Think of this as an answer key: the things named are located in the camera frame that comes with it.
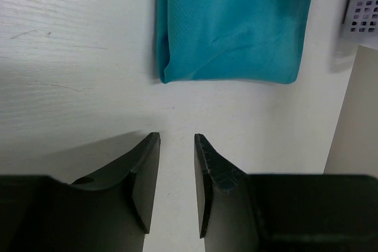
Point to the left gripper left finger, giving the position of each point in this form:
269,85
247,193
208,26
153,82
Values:
109,209

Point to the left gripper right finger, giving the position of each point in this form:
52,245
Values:
281,212

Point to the teal t shirt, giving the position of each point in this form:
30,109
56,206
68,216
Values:
259,40

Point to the white plastic basket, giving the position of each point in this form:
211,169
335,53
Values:
360,23

